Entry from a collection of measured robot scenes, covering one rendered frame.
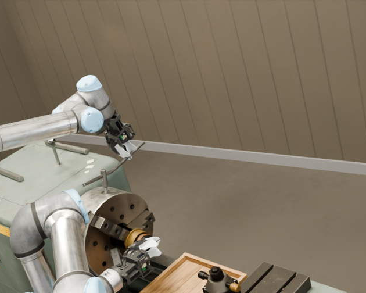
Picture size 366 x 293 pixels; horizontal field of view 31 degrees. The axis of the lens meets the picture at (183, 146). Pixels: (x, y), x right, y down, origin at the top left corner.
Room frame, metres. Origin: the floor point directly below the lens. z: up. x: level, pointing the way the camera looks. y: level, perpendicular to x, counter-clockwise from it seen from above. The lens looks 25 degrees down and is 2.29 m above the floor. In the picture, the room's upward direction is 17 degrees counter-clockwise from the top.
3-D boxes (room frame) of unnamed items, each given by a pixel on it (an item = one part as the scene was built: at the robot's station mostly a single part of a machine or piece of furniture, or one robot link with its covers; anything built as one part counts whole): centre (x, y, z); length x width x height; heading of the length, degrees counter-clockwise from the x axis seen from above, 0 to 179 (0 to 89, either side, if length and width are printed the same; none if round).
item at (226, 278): (1.50, 0.02, 1.14); 0.08 x 0.08 x 0.03
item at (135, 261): (1.78, 0.28, 1.08); 0.12 x 0.09 x 0.08; 128
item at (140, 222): (2.02, 0.22, 1.08); 0.12 x 0.11 x 0.05; 129
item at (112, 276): (1.74, 0.34, 1.08); 0.08 x 0.05 x 0.08; 38
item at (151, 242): (1.85, 0.19, 1.10); 0.09 x 0.06 x 0.03; 128
